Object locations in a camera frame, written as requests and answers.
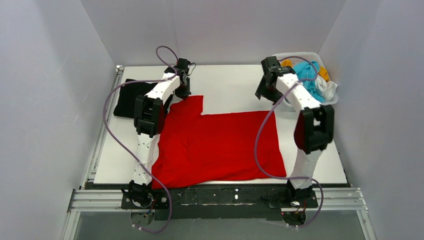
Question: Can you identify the red t-shirt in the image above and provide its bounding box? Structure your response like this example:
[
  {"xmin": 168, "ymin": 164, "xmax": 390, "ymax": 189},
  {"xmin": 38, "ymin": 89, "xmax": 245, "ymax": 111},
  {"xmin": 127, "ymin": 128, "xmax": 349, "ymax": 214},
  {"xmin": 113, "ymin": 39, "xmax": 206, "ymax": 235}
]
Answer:
[{"xmin": 151, "ymin": 95, "xmax": 287, "ymax": 189}]

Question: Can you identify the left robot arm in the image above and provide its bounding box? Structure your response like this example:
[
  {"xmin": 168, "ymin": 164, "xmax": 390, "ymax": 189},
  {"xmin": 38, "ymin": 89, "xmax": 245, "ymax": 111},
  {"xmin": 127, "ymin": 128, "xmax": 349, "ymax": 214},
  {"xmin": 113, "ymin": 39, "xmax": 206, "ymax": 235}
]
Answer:
[{"xmin": 127, "ymin": 58, "xmax": 193, "ymax": 209}]

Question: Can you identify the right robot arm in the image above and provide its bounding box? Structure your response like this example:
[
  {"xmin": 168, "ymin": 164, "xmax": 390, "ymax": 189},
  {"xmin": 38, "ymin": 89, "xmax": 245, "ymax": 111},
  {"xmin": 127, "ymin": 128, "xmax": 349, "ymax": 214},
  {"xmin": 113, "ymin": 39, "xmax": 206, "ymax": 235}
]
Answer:
[{"xmin": 255, "ymin": 56, "xmax": 335, "ymax": 203}]

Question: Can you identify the white plastic laundry basket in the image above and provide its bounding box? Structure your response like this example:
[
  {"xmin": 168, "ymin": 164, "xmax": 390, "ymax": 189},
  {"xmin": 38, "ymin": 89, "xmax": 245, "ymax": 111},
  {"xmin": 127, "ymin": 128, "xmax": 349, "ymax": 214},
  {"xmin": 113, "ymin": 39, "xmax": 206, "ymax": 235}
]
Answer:
[{"xmin": 275, "ymin": 52, "xmax": 338, "ymax": 105}]

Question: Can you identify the light blue t-shirt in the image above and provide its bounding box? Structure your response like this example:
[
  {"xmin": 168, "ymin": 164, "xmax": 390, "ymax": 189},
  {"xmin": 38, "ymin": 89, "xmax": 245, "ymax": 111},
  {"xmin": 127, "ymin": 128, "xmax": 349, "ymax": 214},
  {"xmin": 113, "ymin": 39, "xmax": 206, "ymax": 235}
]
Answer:
[{"xmin": 293, "ymin": 61, "xmax": 326, "ymax": 103}]

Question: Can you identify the orange t-shirt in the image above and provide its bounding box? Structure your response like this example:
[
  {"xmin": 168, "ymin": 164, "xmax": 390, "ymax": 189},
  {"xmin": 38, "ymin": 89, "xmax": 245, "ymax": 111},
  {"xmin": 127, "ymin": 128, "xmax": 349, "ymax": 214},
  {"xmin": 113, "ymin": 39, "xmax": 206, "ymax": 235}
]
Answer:
[{"xmin": 280, "ymin": 59, "xmax": 330, "ymax": 82}]

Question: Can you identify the white t-shirt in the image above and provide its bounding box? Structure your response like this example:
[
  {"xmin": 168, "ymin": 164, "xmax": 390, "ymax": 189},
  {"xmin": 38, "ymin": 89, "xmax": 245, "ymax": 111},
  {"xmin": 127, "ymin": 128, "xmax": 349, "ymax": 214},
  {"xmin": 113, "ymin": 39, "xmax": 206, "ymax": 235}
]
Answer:
[{"xmin": 314, "ymin": 75, "xmax": 338, "ymax": 103}]

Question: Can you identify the folded black t-shirt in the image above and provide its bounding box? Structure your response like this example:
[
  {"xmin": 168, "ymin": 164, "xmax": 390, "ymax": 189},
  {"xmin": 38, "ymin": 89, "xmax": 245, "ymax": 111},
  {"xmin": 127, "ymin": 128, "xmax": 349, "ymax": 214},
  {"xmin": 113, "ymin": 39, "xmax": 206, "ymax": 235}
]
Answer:
[{"xmin": 113, "ymin": 79, "xmax": 174, "ymax": 121}]

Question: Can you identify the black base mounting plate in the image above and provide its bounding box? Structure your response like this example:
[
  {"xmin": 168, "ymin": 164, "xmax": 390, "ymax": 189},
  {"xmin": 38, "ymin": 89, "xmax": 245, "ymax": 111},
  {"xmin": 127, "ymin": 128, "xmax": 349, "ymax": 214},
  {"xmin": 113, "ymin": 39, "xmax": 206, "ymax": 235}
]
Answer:
[{"xmin": 121, "ymin": 184, "xmax": 319, "ymax": 221}]

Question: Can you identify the aluminium frame rail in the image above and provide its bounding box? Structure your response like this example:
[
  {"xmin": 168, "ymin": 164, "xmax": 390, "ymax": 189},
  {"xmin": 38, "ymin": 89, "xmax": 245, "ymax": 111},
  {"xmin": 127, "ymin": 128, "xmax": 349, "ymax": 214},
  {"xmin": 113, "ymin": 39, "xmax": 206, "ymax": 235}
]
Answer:
[{"xmin": 62, "ymin": 64, "xmax": 376, "ymax": 240}]

